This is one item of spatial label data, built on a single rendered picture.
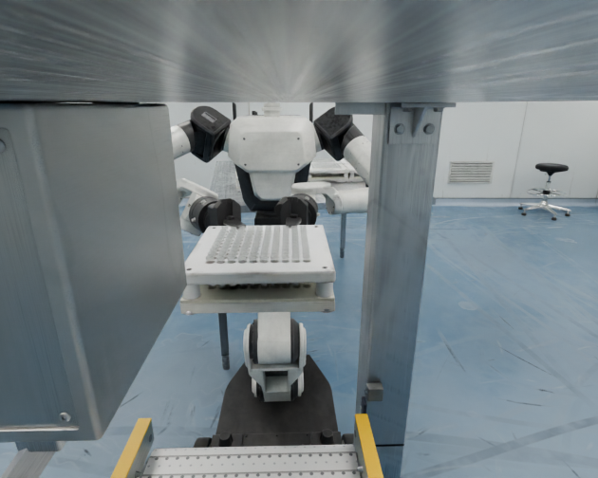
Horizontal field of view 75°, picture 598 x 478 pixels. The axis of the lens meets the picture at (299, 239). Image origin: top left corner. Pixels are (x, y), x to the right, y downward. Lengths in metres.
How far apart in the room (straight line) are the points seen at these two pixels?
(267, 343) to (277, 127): 0.66
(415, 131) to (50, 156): 0.32
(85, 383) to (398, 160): 0.33
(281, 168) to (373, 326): 0.81
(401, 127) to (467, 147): 5.30
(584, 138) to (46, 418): 6.36
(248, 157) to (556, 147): 5.37
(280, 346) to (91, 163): 1.04
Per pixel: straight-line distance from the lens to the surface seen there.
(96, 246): 0.27
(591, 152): 6.53
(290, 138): 1.21
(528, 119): 6.01
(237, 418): 1.67
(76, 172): 0.25
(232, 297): 0.63
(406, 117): 0.42
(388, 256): 0.45
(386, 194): 0.43
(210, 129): 1.26
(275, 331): 1.25
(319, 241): 0.73
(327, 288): 0.62
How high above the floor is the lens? 1.32
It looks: 19 degrees down
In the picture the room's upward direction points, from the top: straight up
